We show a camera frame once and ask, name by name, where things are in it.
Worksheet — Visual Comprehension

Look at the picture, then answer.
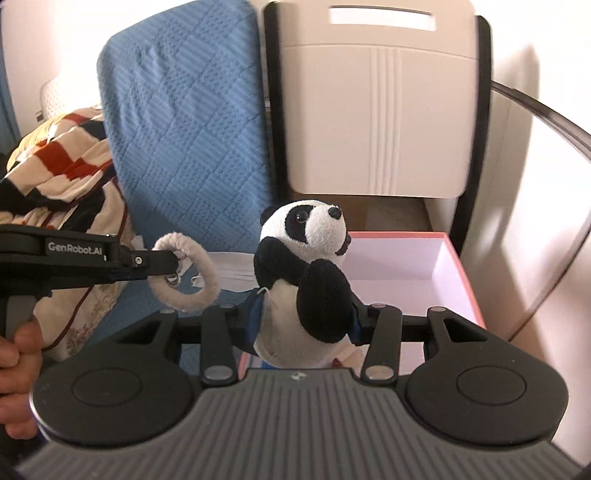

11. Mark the white fluffy ring keychain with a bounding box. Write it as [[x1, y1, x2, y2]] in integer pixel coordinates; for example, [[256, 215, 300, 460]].
[[148, 231, 223, 311]]

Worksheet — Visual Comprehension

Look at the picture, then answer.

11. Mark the person's left hand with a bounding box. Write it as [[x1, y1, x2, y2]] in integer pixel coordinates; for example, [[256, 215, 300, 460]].
[[0, 316, 43, 440]]

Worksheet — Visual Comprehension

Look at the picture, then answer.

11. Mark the floral beige cushion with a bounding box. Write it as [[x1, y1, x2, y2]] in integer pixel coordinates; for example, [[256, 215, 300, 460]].
[[34, 186, 134, 361]]

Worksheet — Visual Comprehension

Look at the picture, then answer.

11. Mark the white face mask stack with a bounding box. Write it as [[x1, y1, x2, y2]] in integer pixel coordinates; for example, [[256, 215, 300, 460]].
[[208, 252, 259, 293]]

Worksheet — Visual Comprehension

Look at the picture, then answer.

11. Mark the pink cardboard box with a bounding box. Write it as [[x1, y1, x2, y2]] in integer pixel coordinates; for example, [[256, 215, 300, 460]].
[[237, 231, 487, 377]]

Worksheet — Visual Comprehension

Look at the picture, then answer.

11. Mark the white plastic chair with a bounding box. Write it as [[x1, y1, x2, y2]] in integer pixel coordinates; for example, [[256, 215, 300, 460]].
[[263, 1, 590, 458]]

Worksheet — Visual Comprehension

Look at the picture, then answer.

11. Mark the red black white blanket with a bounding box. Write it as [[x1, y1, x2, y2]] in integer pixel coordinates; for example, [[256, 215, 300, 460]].
[[1, 108, 128, 236]]

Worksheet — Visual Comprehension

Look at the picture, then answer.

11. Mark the blue curtain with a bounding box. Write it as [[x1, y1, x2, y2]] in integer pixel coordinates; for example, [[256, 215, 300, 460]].
[[0, 41, 22, 153]]

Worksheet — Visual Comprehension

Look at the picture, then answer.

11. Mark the black white panda plush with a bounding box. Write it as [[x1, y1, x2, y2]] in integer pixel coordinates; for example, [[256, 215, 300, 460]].
[[253, 200, 356, 369]]

